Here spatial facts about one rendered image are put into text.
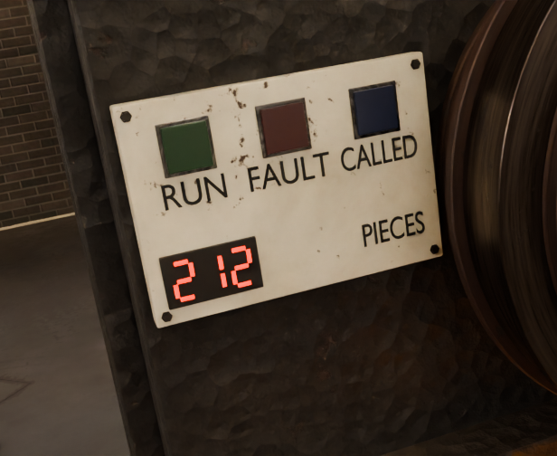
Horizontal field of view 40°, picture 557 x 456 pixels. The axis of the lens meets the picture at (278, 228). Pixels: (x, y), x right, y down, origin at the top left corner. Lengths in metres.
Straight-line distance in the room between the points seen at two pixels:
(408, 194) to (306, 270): 0.11
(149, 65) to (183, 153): 0.07
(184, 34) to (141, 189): 0.13
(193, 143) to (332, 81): 0.12
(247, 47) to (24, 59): 5.95
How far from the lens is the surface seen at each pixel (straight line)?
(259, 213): 0.62
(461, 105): 0.60
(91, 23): 0.60
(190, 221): 0.60
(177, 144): 0.59
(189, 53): 0.61
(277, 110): 0.60
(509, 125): 0.54
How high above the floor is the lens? 1.28
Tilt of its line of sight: 15 degrees down
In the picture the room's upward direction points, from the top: 9 degrees counter-clockwise
